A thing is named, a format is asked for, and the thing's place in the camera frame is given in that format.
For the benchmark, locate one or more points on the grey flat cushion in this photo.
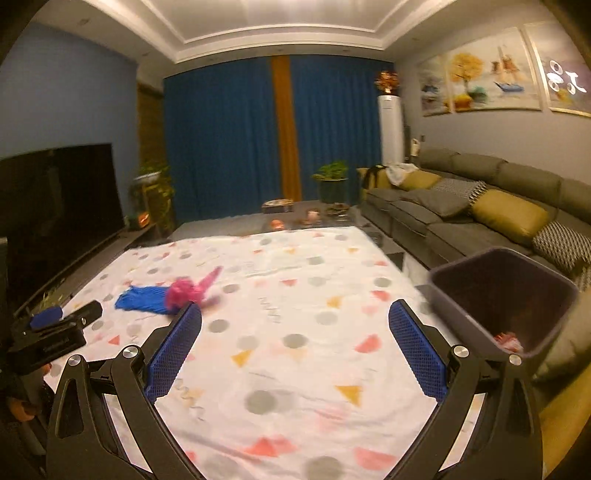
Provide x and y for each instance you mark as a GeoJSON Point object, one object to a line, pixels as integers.
{"type": "Point", "coordinates": [438, 203]}

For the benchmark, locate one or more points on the trailing plant on shelf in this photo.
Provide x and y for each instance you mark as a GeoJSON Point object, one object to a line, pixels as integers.
{"type": "Point", "coordinates": [154, 189]}

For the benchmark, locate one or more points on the abstract framed painting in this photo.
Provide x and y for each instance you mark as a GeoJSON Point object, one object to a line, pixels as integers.
{"type": "Point", "coordinates": [561, 69]}

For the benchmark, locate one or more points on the large houndstooth pillow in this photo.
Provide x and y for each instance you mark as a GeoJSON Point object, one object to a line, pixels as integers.
{"type": "Point", "coordinates": [563, 244]}

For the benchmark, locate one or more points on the grey trash bin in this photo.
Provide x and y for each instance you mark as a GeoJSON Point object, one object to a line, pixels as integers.
{"type": "Point", "coordinates": [498, 295]}

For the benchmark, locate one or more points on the orange glowing lamp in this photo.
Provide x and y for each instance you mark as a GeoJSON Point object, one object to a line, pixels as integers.
{"type": "Point", "coordinates": [141, 221]}

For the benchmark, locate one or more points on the small framed painting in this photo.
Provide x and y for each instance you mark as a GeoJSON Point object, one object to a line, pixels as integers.
{"type": "Point", "coordinates": [434, 87]}

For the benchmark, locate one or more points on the white standing air conditioner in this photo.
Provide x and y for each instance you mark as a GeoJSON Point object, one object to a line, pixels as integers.
{"type": "Point", "coordinates": [390, 129]}

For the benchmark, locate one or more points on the large yellow pillow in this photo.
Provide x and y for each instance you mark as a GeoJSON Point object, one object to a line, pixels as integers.
{"type": "Point", "coordinates": [508, 217]}

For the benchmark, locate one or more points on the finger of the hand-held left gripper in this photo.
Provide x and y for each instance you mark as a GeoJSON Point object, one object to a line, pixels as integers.
{"type": "Point", "coordinates": [87, 310]}
{"type": "Point", "coordinates": [46, 316]}

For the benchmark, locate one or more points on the wide blue curtain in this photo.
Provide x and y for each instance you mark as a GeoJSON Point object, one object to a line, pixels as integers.
{"type": "Point", "coordinates": [221, 143]}

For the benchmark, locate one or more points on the sailboat framed painting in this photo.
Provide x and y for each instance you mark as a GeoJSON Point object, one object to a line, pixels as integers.
{"type": "Point", "coordinates": [494, 69]}

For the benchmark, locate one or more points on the narrow blue curtain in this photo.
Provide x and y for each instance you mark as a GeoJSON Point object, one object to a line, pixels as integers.
{"type": "Point", "coordinates": [341, 129]}

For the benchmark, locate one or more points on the potted plant on stand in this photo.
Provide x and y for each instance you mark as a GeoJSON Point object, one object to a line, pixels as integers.
{"type": "Point", "coordinates": [330, 177]}

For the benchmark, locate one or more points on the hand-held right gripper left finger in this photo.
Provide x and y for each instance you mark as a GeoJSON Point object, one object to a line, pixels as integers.
{"type": "Point", "coordinates": [175, 350]}

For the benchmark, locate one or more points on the dark television stand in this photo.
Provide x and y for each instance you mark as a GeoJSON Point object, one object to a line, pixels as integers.
{"type": "Point", "coordinates": [138, 235]}

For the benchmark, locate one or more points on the small houndstooth pillow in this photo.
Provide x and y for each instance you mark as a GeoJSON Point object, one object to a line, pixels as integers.
{"type": "Point", "coordinates": [461, 189]}

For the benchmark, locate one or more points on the orange curtain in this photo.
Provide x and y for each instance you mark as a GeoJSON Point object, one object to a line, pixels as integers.
{"type": "Point", "coordinates": [286, 129]}

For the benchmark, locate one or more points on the blue plastic bag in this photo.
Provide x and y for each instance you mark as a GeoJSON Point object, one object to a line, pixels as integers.
{"type": "Point", "coordinates": [141, 300]}

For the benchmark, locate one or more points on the grey sectional sofa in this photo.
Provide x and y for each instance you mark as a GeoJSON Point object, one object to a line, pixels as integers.
{"type": "Point", "coordinates": [443, 226]}

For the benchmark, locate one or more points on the black television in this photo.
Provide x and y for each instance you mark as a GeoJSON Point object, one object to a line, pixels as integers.
{"type": "Point", "coordinates": [60, 217]}

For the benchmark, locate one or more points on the white printed blanket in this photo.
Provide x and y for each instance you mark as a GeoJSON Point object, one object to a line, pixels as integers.
{"type": "Point", "coordinates": [295, 295]}

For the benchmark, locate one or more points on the white floor appliance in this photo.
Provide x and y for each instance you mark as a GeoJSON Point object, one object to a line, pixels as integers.
{"type": "Point", "coordinates": [415, 147]}

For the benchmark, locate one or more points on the red flower decoration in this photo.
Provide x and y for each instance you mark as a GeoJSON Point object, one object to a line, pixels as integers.
{"type": "Point", "coordinates": [387, 83]}

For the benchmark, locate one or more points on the person's left hand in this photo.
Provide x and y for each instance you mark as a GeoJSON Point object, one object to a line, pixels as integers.
{"type": "Point", "coordinates": [22, 409]}

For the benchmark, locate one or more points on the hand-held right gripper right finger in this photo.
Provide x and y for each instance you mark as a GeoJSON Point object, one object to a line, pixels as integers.
{"type": "Point", "coordinates": [415, 350]}

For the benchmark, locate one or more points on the white cloth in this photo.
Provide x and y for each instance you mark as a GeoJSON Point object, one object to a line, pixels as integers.
{"type": "Point", "coordinates": [399, 173]}

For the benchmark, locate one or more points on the small yellow pillow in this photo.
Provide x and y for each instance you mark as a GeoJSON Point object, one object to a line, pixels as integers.
{"type": "Point", "coordinates": [420, 180]}

